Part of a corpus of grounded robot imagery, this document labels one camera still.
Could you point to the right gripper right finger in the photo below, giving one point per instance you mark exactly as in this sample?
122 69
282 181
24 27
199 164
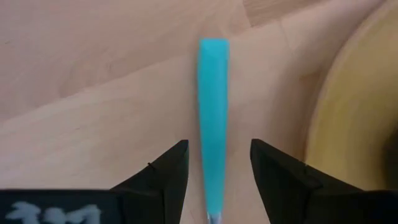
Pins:
280 186

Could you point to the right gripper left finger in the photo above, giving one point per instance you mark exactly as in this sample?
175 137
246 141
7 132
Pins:
155 193

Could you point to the yellow plate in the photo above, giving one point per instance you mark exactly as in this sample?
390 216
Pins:
351 109

